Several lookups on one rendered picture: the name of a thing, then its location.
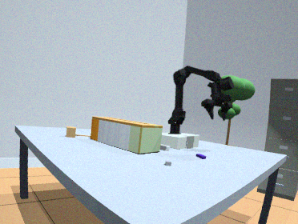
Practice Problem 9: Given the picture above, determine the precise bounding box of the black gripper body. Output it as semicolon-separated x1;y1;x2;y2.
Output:
201;90;233;109

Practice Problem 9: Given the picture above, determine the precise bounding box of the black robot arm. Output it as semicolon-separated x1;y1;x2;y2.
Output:
168;66;234;134

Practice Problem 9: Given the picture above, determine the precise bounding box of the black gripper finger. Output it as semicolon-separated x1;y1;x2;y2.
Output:
220;107;230;121
204;104;214;120

